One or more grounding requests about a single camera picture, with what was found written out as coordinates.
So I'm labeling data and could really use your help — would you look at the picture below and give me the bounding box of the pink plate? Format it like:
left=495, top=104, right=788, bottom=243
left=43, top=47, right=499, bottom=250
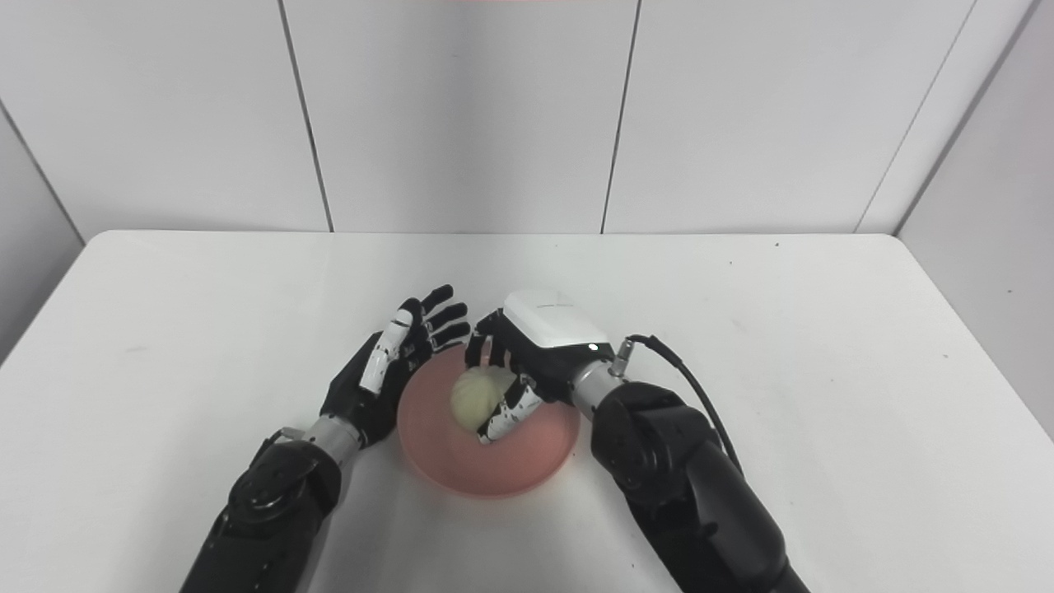
left=397, top=341, right=582, bottom=500

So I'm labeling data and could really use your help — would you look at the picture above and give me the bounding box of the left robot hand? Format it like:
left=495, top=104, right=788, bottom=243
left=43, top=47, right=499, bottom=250
left=319, top=284, right=472, bottom=450

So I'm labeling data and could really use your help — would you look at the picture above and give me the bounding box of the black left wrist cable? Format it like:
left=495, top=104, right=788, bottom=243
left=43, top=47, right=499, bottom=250
left=247, top=427, right=307, bottom=474

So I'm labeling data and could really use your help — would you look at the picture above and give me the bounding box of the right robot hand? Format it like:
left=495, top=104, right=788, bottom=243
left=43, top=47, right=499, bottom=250
left=464, top=289, right=615, bottom=446

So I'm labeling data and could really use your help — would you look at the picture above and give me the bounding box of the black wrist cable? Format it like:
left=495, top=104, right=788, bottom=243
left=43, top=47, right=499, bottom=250
left=247, top=427, right=307, bottom=474
left=609, top=334, right=745, bottom=479

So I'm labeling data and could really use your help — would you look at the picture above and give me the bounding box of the white steamed bun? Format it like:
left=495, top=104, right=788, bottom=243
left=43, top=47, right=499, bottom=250
left=450, top=366, right=518, bottom=434

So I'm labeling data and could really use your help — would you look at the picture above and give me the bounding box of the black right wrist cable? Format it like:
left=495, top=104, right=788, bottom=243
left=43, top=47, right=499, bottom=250
left=609, top=334, right=745, bottom=479

